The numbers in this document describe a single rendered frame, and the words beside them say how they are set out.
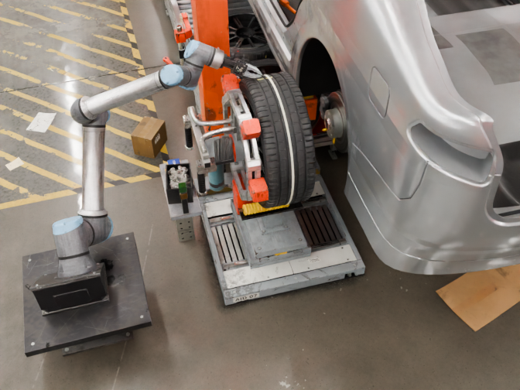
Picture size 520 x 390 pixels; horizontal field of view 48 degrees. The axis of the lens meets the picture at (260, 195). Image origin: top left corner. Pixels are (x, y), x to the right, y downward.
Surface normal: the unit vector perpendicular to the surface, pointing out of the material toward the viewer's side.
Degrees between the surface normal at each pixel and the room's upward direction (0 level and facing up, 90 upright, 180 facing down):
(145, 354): 0
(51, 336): 0
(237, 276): 0
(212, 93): 90
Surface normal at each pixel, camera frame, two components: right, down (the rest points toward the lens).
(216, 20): 0.26, 0.70
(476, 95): 0.10, -0.38
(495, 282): -0.02, -0.67
